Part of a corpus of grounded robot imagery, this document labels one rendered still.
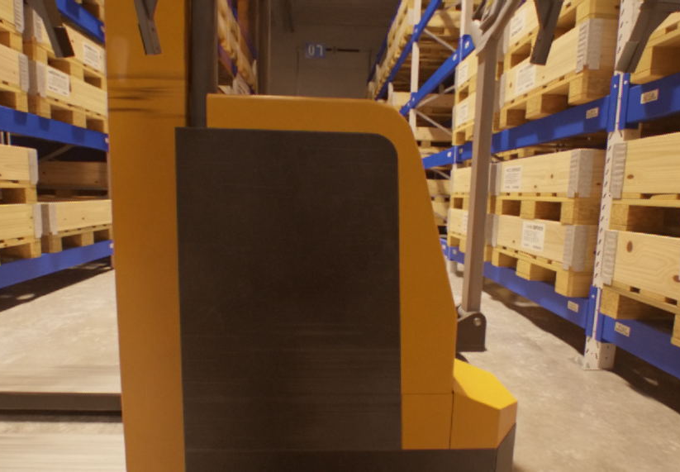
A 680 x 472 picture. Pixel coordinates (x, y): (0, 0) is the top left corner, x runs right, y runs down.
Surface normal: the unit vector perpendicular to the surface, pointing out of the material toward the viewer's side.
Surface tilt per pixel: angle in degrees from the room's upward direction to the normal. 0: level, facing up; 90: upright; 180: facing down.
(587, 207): 90
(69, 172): 90
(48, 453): 0
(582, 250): 90
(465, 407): 90
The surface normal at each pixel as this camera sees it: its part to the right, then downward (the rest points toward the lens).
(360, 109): 0.04, 0.12
